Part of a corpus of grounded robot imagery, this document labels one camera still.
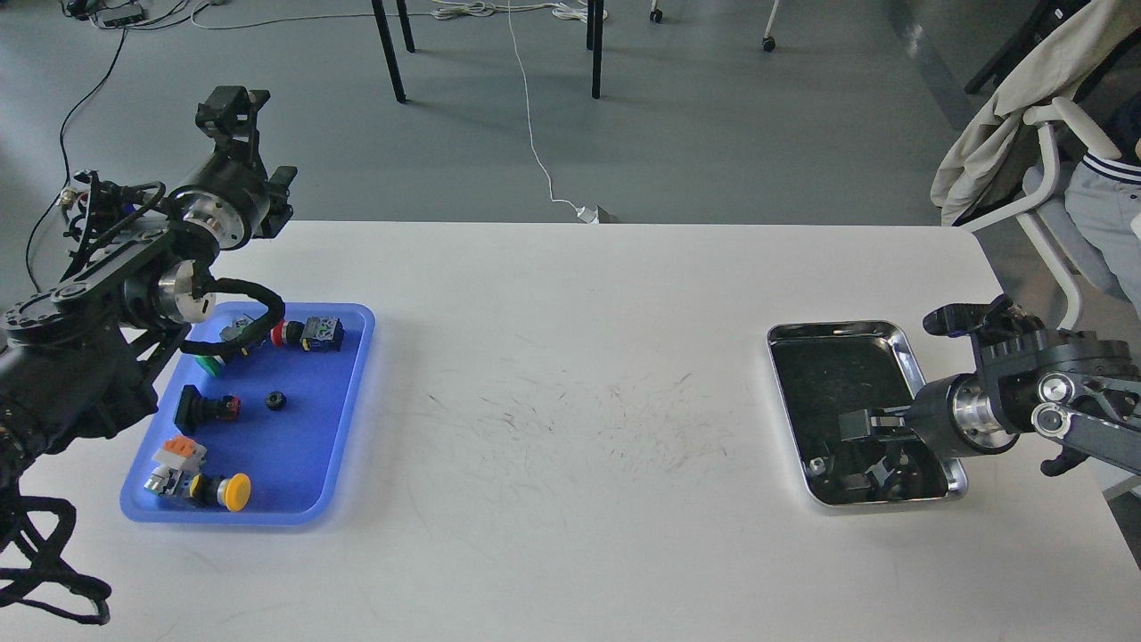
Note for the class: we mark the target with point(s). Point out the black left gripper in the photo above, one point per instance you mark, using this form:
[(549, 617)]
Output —
[(230, 195)]

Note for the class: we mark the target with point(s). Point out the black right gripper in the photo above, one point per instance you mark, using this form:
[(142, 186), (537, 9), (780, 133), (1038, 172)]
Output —
[(953, 417)]

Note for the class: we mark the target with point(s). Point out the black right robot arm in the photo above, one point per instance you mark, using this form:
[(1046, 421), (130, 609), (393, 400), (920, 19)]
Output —
[(1070, 387)]

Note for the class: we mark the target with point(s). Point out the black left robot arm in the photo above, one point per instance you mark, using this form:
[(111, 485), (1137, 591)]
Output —
[(81, 358)]

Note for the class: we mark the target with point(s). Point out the shiny metal tray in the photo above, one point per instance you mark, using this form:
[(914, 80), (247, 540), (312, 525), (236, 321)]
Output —
[(824, 370)]

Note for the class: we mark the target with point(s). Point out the black power strip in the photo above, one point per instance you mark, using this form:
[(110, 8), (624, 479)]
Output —
[(120, 16)]

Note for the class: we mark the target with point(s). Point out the black table leg left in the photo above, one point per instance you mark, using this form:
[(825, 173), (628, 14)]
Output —
[(381, 18)]

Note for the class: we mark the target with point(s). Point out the black table leg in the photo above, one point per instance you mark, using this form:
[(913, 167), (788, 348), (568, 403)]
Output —
[(381, 18), (594, 33)]

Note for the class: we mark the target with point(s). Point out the red emergency stop button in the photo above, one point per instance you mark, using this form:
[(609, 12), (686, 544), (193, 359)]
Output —
[(315, 334)]

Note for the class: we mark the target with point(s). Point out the blue plastic tray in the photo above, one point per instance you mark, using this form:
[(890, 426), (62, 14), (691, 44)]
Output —
[(292, 456)]

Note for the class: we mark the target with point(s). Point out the orange grey connector block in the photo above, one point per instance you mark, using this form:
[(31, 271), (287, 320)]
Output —
[(179, 464)]

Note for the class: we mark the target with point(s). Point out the white power adapter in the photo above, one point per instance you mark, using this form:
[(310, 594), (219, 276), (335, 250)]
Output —
[(595, 215)]

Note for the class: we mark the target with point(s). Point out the seated person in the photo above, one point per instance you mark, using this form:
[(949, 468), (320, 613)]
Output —
[(1102, 199)]

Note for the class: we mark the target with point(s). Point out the yellow push button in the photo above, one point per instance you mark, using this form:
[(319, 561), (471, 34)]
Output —
[(232, 494)]

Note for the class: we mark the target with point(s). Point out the black table leg right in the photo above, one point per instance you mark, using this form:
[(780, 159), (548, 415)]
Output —
[(594, 33)]

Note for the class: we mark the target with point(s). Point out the white chair with jacket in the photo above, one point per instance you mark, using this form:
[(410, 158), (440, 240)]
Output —
[(1041, 208)]

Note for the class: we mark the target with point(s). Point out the beige jacket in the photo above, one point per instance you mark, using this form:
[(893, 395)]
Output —
[(1055, 67)]

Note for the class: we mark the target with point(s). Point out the black red switch part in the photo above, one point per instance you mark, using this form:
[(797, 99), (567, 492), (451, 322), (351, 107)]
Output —
[(193, 410)]

